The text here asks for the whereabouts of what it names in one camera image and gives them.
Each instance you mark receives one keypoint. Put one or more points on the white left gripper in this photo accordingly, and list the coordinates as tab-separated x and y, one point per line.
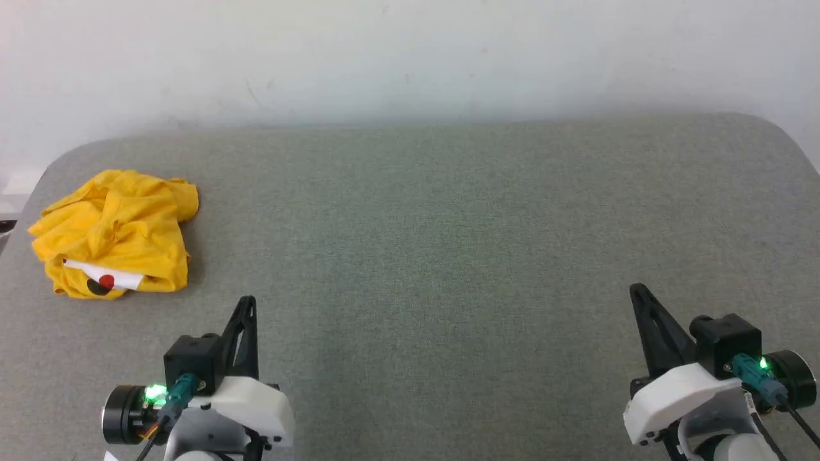
256	403

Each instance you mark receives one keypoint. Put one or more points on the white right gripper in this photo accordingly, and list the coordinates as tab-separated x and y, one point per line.
672	390

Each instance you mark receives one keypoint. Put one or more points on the yellow cat-face t-shirt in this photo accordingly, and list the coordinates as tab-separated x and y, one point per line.
115	230

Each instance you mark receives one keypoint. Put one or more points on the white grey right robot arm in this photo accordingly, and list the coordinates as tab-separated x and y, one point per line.
724	448

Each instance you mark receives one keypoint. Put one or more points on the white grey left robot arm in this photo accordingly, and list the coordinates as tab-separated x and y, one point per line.
122	416

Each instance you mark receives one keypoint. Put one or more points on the grey fabric sofa cushion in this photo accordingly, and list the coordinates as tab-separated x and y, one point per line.
448	256

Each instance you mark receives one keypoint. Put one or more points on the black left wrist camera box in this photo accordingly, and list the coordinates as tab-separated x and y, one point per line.
192	355

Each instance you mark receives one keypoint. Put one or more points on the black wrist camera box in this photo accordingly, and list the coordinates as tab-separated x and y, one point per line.
730	339
192	355

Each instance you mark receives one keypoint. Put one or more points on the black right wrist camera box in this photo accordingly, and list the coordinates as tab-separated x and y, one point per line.
730	339

